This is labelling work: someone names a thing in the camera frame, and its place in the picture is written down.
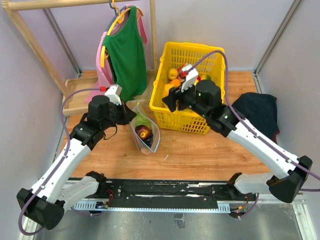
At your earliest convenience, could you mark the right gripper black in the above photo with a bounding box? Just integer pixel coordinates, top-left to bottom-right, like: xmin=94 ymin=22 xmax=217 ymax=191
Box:
xmin=162 ymin=78 xmax=210 ymax=120

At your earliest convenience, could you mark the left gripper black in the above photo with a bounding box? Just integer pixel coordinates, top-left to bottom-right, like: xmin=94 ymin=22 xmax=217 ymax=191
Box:
xmin=101 ymin=98 xmax=137 ymax=130

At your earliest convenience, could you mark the green cabbage toy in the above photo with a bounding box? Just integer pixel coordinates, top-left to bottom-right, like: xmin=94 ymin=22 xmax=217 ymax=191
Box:
xmin=135 ymin=112 xmax=151 ymax=128

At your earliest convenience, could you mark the clear zip top bag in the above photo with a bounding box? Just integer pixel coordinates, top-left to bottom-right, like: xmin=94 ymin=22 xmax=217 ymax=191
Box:
xmin=130 ymin=102 xmax=161 ymax=155

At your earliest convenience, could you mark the red apple toy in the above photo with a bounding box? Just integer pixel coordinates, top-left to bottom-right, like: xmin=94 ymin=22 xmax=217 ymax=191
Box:
xmin=135 ymin=125 xmax=151 ymax=140

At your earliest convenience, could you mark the dark blue grape bunch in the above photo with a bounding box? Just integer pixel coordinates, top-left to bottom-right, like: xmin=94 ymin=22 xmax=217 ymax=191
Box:
xmin=144 ymin=132 xmax=154 ymax=148

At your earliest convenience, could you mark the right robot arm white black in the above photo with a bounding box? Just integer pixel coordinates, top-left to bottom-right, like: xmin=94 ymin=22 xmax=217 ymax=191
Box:
xmin=162 ymin=80 xmax=313 ymax=203

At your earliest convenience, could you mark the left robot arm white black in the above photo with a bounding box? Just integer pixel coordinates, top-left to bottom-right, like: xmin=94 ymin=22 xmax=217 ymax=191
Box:
xmin=16 ymin=95 xmax=137 ymax=230

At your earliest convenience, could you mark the green tank top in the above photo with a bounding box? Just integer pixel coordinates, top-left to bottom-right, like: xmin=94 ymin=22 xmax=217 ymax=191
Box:
xmin=102 ymin=6 xmax=148 ymax=102

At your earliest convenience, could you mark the yellow lemon toy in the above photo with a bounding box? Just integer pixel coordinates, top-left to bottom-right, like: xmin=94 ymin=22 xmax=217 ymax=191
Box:
xmin=162 ymin=83 xmax=174 ymax=98

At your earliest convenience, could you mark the orange mango toy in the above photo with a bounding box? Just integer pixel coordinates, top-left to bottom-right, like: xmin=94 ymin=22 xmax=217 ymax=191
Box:
xmin=170 ymin=78 xmax=181 ymax=87

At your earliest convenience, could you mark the yellow peach toy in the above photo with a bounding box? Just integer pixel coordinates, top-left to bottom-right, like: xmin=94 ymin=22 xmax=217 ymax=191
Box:
xmin=167 ymin=68 xmax=178 ymax=80

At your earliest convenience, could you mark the watermelon slice toy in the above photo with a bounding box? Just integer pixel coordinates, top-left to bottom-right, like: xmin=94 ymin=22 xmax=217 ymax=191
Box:
xmin=177 ymin=63 xmax=193 ymax=74

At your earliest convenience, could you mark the pink shirt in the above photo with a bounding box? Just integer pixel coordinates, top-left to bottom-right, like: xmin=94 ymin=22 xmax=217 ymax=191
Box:
xmin=94 ymin=13 xmax=148 ymax=88

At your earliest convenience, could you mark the green red mango toy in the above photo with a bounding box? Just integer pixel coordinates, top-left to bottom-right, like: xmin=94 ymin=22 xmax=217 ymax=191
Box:
xmin=200 ymin=74 xmax=211 ymax=81

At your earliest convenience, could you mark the wooden clothes rack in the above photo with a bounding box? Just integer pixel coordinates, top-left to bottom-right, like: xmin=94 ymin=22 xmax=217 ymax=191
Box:
xmin=1 ymin=0 xmax=158 ymax=117

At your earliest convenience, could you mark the yellow plastic basket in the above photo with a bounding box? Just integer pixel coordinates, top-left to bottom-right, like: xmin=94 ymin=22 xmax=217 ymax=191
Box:
xmin=149 ymin=41 xmax=226 ymax=135

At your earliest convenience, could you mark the yellow clothes hanger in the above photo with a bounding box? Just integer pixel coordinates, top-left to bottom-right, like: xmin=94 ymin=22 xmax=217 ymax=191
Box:
xmin=98 ymin=0 xmax=133 ymax=69

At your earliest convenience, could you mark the dark navy cloth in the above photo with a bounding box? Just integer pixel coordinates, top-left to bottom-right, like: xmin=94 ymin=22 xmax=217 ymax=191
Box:
xmin=232 ymin=92 xmax=280 ymax=143

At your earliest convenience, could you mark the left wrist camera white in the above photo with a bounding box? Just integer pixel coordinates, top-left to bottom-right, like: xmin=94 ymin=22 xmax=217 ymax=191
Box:
xmin=104 ymin=84 xmax=122 ymax=106

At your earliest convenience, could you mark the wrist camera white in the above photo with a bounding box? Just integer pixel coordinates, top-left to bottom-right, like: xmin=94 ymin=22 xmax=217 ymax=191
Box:
xmin=179 ymin=67 xmax=199 ymax=93
xmin=104 ymin=84 xmax=122 ymax=106

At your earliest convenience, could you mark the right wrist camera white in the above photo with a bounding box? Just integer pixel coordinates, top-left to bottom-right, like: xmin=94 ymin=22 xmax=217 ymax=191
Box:
xmin=179 ymin=67 xmax=199 ymax=93

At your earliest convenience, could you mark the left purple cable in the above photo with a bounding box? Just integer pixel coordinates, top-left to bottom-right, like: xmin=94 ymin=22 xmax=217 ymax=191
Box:
xmin=18 ymin=86 xmax=105 ymax=236

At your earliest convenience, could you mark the purple cable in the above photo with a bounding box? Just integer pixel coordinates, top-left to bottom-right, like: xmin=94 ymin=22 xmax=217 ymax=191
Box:
xmin=18 ymin=86 xmax=105 ymax=236
xmin=192 ymin=49 xmax=320 ymax=218

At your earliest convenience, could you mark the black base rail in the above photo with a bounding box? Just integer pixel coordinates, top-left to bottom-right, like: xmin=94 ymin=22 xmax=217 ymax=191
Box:
xmin=73 ymin=179 xmax=256 ymax=214

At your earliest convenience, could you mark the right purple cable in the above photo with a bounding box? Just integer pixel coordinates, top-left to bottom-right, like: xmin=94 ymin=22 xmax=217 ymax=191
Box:
xmin=192 ymin=49 xmax=320 ymax=218

